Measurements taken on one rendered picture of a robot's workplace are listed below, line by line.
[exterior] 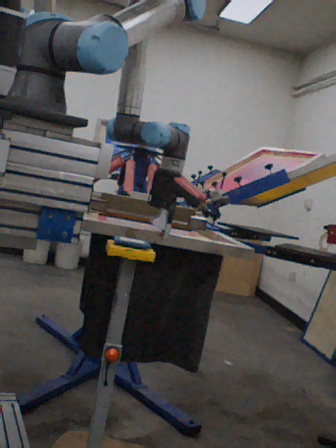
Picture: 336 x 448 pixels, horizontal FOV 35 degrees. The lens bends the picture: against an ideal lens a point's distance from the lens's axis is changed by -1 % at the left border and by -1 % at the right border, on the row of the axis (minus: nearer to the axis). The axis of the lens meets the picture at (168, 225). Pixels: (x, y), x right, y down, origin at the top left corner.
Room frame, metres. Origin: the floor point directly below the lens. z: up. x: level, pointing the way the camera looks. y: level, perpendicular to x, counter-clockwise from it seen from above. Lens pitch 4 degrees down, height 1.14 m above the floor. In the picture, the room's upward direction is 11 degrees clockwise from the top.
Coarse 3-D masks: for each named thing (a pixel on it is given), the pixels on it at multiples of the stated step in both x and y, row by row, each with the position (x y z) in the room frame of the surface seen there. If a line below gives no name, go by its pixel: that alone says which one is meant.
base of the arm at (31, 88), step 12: (24, 72) 1.30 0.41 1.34; (36, 72) 1.29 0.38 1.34; (48, 72) 1.30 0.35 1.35; (12, 84) 1.32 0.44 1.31; (24, 84) 1.30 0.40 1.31; (36, 84) 1.29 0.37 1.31; (48, 84) 1.30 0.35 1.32; (60, 84) 1.33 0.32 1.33; (12, 96) 1.29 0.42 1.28; (24, 96) 1.28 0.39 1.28; (36, 96) 1.28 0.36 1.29; (48, 96) 1.29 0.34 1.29; (60, 96) 1.33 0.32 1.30; (48, 108) 1.29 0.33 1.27; (60, 108) 1.32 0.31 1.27
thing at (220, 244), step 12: (84, 216) 1.74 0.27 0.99; (84, 228) 1.65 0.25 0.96; (96, 228) 1.66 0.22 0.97; (108, 228) 1.67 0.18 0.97; (120, 228) 1.67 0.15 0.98; (132, 228) 1.68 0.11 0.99; (144, 228) 1.71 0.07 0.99; (192, 228) 2.47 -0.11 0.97; (144, 240) 1.68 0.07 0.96; (156, 240) 1.69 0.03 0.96; (168, 240) 1.70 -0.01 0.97; (180, 240) 1.70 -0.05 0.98; (192, 240) 1.71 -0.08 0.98; (204, 240) 1.72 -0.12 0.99; (216, 240) 2.09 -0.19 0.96; (228, 240) 1.92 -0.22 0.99; (216, 252) 1.72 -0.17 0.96; (228, 252) 1.73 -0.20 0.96; (240, 252) 1.73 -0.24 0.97; (252, 252) 1.74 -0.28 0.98
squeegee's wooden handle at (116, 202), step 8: (104, 192) 2.25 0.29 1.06; (112, 200) 2.25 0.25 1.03; (120, 200) 2.26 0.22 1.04; (128, 200) 2.27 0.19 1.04; (136, 200) 2.27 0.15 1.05; (144, 200) 2.28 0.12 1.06; (104, 208) 2.25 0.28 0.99; (112, 208) 2.26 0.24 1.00; (120, 208) 2.26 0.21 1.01; (128, 208) 2.27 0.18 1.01; (136, 208) 2.27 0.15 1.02; (144, 208) 2.28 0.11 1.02; (152, 208) 2.28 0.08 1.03; (176, 208) 2.30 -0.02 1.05; (184, 208) 2.30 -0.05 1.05; (152, 216) 2.28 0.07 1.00; (176, 216) 2.30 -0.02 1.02; (184, 216) 2.31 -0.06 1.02; (192, 216) 2.31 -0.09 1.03
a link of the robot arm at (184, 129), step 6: (174, 126) 1.67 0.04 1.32; (180, 126) 1.67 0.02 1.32; (186, 126) 1.68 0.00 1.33; (180, 132) 1.67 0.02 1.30; (186, 132) 1.68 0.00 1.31; (186, 138) 1.68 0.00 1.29; (180, 144) 1.66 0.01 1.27; (186, 144) 1.69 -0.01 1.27; (174, 150) 1.67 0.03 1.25; (180, 150) 1.68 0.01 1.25; (186, 150) 1.70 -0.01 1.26; (168, 156) 1.68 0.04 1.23; (174, 156) 1.67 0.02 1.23; (180, 156) 1.68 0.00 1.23
